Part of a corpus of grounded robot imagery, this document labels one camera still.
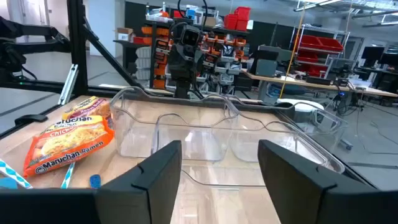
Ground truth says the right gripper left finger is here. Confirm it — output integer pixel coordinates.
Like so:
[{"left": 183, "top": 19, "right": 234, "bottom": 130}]
[{"left": 95, "top": 139, "right": 183, "bottom": 224}]

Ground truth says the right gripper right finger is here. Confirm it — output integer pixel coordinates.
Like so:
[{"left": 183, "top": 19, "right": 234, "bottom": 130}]
[{"left": 257, "top": 139, "right": 374, "bottom": 224}]

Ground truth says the short clear plastic bin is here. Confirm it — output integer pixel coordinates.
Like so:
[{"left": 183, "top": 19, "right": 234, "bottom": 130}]
[{"left": 151, "top": 112, "right": 346, "bottom": 189}]

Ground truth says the iridescent spoon teal handle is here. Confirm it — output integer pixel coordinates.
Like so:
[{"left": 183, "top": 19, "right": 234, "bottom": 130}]
[{"left": 60, "top": 161, "right": 76, "bottom": 190}]

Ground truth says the orange chicken ramen pack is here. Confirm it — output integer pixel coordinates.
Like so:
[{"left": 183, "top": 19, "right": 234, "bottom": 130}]
[{"left": 22, "top": 114, "right": 115, "bottom": 179}]

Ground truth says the brown roast beef ramen pack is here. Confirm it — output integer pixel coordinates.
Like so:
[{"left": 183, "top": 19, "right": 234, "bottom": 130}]
[{"left": 61, "top": 95, "right": 112, "bottom": 125}]

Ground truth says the spoon teal-white patterned handle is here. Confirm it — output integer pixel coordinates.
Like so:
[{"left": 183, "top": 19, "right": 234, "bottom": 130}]
[{"left": 0, "top": 158, "right": 34, "bottom": 190}]

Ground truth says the shelf with orange bins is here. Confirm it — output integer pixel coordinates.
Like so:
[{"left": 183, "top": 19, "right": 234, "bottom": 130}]
[{"left": 133, "top": 6, "right": 251, "bottom": 94}]

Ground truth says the white drawer unit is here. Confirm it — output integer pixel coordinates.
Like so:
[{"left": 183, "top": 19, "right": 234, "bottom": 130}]
[{"left": 135, "top": 45, "right": 152, "bottom": 81}]

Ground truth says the cardboard box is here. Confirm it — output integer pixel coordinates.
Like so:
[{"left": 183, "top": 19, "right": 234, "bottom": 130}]
[{"left": 116, "top": 27, "right": 134, "bottom": 42}]

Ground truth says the grey equipment box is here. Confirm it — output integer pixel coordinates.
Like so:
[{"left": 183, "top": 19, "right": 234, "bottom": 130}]
[{"left": 254, "top": 45, "right": 280, "bottom": 78}]

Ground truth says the white trash can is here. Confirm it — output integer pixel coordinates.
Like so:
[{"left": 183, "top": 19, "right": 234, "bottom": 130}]
[{"left": 275, "top": 98, "right": 325, "bottom": 123}]

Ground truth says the wooden workbench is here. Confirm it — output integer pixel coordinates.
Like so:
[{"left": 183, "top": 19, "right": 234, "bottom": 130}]
[{"left": 242, "top": 70, "right": 398, "bottom": 99}]

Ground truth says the silver aluminium bar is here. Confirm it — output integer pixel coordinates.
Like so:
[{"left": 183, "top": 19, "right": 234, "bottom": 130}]
[{"left": 57, "top": 63, "right": 79, "bottom": 106}]

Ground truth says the rack with red bins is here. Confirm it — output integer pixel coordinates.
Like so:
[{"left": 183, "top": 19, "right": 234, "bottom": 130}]
[{"left": 292, "top": 24, "right": 351, "bottom": 78}]

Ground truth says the black table clamp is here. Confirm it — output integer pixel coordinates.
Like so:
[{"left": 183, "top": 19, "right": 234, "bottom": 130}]
[{"left": 14, "top": 114, "right": 49, "bottom": 127}]

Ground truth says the black computer monitor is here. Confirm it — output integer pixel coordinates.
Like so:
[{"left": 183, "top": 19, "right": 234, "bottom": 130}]
[
  {"left": 379, "top": 52, "right": 398, "bottom": 68},
  {"left": 360, "top": 45, "right": 386, "bottom": 68}
]

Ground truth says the black articulated equipment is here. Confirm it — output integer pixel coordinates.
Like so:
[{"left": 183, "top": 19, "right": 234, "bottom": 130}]
[{"left": 0, "top": 17, "right": 72, "bottom": 83}]

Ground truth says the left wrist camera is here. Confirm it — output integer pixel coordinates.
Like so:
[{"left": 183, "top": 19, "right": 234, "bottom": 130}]
[{"left": 178, "top": 23, "right": 203, "bottom": 47}]

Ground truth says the yellow cable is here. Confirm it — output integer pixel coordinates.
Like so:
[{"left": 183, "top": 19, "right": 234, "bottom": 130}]
[{"left": 278, "top": 0, "right": 307, "bottom": 100}]

